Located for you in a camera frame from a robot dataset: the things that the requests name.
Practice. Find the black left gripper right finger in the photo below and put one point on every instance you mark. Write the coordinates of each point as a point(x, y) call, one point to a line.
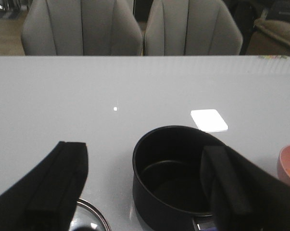
point(243, 197)

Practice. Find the pink bowl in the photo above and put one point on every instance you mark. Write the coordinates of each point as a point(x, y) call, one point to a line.
point(283, 163)

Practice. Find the glass lid blue knob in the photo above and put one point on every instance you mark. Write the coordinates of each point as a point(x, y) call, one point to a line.
point(88, 218)

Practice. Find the dark blue saucepan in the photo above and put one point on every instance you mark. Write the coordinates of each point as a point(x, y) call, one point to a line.
point(167, 190)

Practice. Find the dark armchair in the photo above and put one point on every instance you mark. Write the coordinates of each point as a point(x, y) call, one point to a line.
point(245, 12)

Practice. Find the right grey upholstered chair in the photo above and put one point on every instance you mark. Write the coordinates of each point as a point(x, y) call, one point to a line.
point(191, 27)

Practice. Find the left grey upholstered chair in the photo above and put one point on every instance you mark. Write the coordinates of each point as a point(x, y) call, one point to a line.
point(81, 27)

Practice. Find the beige cushion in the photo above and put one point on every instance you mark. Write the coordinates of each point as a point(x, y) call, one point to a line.
point(271, 37)

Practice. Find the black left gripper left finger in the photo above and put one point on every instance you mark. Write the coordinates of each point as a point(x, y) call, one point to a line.
point(45, 198)

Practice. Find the grey upholstered chair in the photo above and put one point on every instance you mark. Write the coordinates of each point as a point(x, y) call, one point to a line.
point(81, 27)
point(191, 27)

